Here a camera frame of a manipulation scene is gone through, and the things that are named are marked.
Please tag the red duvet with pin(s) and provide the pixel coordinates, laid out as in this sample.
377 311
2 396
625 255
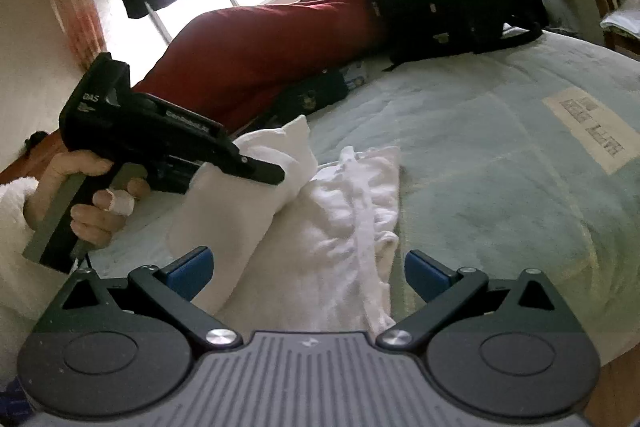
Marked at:
250 52

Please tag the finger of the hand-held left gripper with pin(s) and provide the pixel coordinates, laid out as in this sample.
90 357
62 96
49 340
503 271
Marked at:
262 172

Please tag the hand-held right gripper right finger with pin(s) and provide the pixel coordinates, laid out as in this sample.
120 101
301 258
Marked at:
425 274

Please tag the stack of papers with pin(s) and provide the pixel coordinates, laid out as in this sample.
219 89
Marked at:
622 19

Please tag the dark pouch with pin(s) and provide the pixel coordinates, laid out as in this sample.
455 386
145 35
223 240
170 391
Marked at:
315 94

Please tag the pink curtain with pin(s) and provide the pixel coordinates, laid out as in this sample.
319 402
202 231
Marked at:
75 2

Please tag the small dark object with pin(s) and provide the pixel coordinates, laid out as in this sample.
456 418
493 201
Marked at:
36 142

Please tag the person's left hand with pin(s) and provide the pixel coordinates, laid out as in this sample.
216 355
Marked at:
60 167

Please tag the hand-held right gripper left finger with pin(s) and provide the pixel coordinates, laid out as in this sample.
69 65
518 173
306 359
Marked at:
192 274

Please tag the wooden headboard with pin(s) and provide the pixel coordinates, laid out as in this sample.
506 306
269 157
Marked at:
20 164

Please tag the white printed sweatshirt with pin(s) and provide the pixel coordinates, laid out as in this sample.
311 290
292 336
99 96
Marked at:
310 227

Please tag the blue and white box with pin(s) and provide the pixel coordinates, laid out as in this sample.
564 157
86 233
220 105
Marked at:
356 77

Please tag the person's left forearm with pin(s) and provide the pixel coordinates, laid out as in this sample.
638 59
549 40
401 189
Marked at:
15 207

